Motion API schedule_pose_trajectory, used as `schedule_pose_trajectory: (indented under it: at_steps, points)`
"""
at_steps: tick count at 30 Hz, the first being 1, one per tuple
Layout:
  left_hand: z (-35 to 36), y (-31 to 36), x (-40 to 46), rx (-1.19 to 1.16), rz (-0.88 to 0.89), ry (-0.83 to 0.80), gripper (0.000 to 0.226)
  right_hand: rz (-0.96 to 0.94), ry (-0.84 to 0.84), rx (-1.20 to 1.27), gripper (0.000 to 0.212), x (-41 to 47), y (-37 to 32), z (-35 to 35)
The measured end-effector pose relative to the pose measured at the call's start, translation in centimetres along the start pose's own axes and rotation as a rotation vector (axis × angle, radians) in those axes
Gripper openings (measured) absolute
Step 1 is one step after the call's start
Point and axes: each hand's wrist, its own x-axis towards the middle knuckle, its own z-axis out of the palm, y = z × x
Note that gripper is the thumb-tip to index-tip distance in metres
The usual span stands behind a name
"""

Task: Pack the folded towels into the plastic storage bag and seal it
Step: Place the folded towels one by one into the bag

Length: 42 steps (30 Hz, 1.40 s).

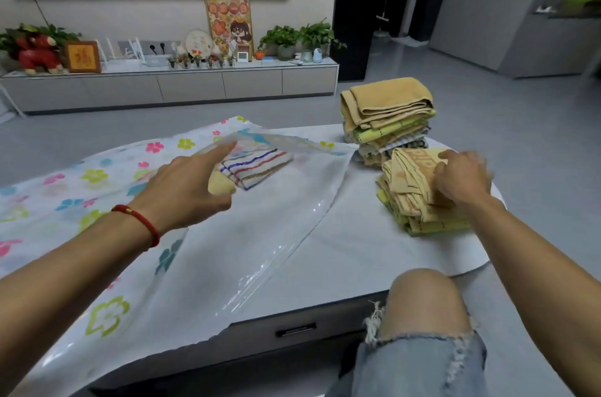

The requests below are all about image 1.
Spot person's left hand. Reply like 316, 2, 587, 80
128, 141, 238, 236

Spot person's right hand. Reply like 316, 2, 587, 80
431, 150, 495, 210

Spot orange patterned towel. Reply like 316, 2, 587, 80
381, 147, 463, 219

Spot floral clear plastic storage bag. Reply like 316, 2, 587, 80
0, 116, 360, 397

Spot person's right forearm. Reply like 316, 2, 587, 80
467, 195, 601, 397

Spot person's left forearm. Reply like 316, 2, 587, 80
0, 213, 155, 397

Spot plain yellow folded towel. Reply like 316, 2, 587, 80
207, 167, 240, 196

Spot low stack of yellow towels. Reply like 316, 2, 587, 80
375, 167, 476, 238

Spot striped white folded towel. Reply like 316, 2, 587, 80
220, 148, 295, 191

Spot tall stack of folded towels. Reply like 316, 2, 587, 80
340, 77, 436, 168

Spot long grey television cabinet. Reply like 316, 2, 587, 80
0, 58, 340, 116

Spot person's bare knee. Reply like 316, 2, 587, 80
376, 268, 474, 342

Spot grey coffee table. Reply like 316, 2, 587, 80
70, 123, 507, 394

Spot row of tiny potted plants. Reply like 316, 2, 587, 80
167, 54, 236, 70

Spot decorative white plate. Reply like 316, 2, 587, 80
184, 29, 215, 59

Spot tall grey cabinet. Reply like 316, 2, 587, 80
429, 0, 601, 79

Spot small potted green plant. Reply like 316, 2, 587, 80
259, 25, 301, 61

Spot white router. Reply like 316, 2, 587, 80
95, 37, 145, 68

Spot framed cartoon picture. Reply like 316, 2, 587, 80
205, 0, 255, 59

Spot large potted green plant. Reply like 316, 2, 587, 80
298, 18, 347, 58

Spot ripped blue jeans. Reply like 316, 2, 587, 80
327, 300, 490, 397

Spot gold framed wooden plaque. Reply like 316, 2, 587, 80
64, 41, 102, 74

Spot red plush toy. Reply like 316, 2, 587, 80
15, 34, 64, 76

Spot leafy green houseplant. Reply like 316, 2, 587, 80
0, 23, 81, 60

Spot red cord bracelet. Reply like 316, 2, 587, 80
111, 204, 161, 250

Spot black drawer handle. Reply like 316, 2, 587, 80
275, 322, 318, 339

